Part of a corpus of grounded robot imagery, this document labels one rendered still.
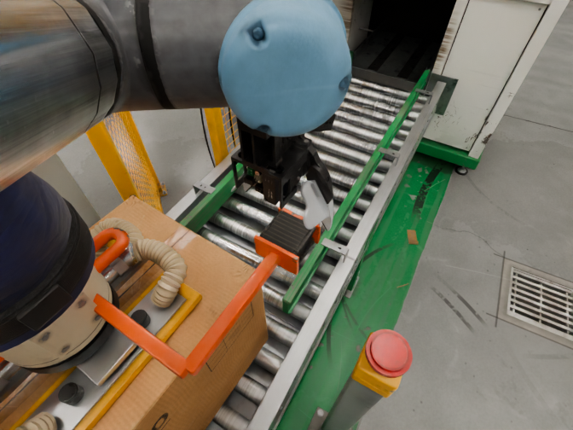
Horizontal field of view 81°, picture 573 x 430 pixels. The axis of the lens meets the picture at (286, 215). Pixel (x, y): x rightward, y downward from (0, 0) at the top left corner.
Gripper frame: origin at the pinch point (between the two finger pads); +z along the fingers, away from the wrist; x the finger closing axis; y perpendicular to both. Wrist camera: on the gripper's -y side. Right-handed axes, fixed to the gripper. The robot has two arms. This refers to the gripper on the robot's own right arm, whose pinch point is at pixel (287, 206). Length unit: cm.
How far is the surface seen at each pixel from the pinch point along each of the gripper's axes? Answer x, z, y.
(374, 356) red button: 20.9, 12.7, 8.9
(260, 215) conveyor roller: -35, 62, -36
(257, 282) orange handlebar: 0.8, 7.7, 10.2
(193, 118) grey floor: -167, 117, -126
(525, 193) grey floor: 71, 117, -177
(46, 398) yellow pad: -20.2, 19.8, 39.7
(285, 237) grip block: 0.4, 6.3, 1.4
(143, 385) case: -9.6, 21.9, 30.3
